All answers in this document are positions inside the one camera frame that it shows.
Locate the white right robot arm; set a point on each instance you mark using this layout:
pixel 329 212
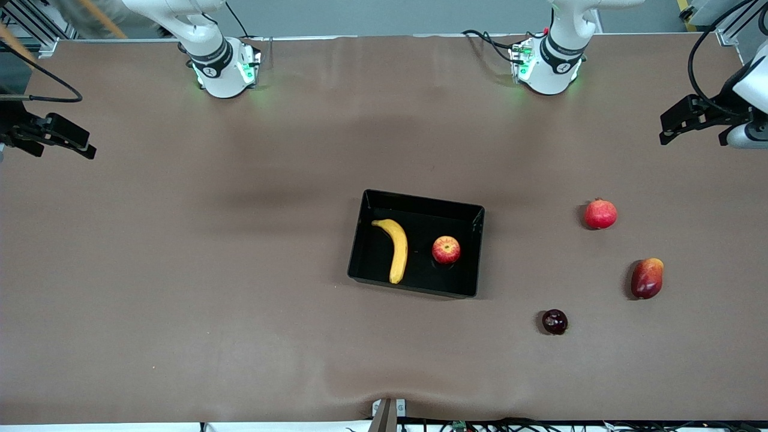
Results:
pixel 222 72

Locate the metal table edge bracket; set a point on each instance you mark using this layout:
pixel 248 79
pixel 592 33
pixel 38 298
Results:
pixel 387 414

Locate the red pomegranate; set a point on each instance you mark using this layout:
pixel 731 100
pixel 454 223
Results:
pixel 600 215

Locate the aluminium frame profile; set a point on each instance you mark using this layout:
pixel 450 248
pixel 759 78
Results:
pixel 735 24
pixel 36 27

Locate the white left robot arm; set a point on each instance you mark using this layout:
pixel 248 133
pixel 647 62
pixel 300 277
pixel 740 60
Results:
pixel 555 72

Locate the yellow banana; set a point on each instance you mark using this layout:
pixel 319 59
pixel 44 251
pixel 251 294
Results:
pixel 399 252

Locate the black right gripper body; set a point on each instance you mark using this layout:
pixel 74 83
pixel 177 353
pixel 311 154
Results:
pixel 12 128

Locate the red yellow mango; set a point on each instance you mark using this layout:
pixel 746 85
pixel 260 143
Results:
pixel 647 279

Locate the dark purple plum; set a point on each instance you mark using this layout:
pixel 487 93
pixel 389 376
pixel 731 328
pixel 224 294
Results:
pixel 555 322

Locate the black plastic box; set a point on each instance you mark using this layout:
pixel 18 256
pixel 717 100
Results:
pixel 420 228

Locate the brown table mat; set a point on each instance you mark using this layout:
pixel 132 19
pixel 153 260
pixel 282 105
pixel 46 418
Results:
pixel 180 300

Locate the red apple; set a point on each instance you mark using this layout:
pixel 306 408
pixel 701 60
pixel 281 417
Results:
pixel 446 250

